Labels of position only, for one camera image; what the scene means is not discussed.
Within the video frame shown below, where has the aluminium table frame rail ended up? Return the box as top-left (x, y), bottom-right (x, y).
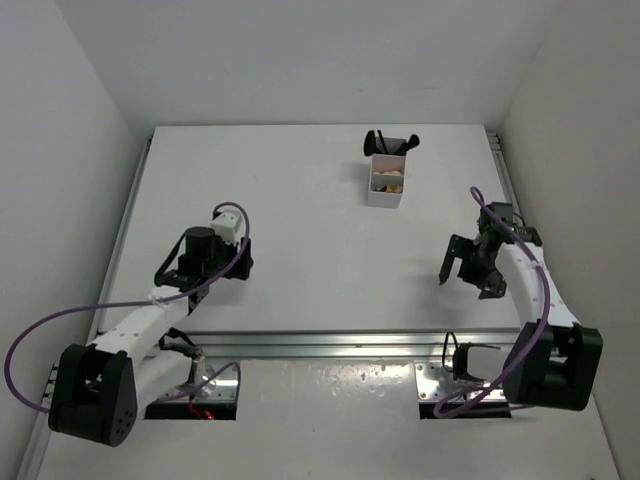
top-left (87, 327), bottom-right (566, 361)

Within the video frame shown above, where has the black fan makeup brush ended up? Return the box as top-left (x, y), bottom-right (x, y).
top-left (363, 130), bottom-right (385, 157)

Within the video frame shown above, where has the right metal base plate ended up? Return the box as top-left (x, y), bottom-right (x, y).
top-left (414, 360), bottom-right (506, 405)

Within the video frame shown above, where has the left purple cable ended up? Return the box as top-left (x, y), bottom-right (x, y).
top-left (4, 201), bottom-right (251, 414)

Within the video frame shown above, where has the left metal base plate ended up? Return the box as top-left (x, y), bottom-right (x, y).
top-left (154, 360), bottom-right (242, 404)

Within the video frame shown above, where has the white compartment organizer box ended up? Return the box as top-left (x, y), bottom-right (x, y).
top-left (367, 155), bottom-right (406, 209)

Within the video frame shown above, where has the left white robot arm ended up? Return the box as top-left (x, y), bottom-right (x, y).
top-left (48, 225), bottom-right (253, 447)

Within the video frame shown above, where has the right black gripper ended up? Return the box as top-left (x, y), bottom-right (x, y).
top-left (439, 235), bottom-right (506, 300)

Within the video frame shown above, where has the purple cable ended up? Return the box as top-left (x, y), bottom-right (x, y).
top-left (4, 201), bottom-right (251, 414)
top-left (432, 186), bottom-right (551, 419)

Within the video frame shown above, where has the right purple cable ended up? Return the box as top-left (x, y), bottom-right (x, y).
top-left (432, 186), bottom-right (551, 419)

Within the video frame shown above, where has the metal base plate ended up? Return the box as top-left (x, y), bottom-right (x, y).
top-left (414, 360), bottom-right (506, 405)
top-left (154, 360), bottom-right (242, 404)

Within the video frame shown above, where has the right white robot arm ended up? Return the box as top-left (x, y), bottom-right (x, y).
top-left (434, 190), bottom-right (603, 419)

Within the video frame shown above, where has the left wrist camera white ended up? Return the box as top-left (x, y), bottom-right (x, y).
top-left (210, 210), bottom-right (244, 247)

